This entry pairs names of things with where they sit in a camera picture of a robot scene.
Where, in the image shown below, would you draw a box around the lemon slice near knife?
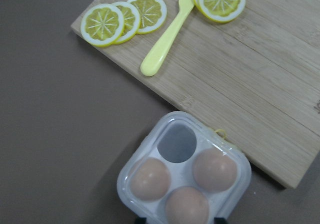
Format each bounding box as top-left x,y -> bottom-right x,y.
127,0 -> 167,34

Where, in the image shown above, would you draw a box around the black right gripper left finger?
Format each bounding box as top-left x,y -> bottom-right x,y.
134,217 -> 147,224

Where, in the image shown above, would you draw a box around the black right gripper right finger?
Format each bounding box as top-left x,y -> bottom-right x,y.
214,217 -> 228,224

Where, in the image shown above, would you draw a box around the yellow plastic knife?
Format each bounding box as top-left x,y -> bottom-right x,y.
140,0 -> 195,77

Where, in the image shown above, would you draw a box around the clear plastic egg box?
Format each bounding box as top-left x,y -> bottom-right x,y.
117,111 -> 252,223

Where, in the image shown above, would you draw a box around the wooden cutting board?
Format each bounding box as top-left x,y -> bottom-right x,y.
70,0 -> 320,189

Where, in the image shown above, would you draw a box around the lemon slice top of pair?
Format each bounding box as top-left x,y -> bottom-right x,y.
198,0 -> 246,23

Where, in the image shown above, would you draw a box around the lemon slice end of row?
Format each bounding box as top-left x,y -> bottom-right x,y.
80,4 -> 125,47

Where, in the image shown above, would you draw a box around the brown egg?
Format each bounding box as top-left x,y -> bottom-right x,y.
192,148 -> 237,192
165,186 -> 209,223
129,158 -> 171,201

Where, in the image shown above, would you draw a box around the lemon slice middle of row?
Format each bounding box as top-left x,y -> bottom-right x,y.
112,2 -> 141,44

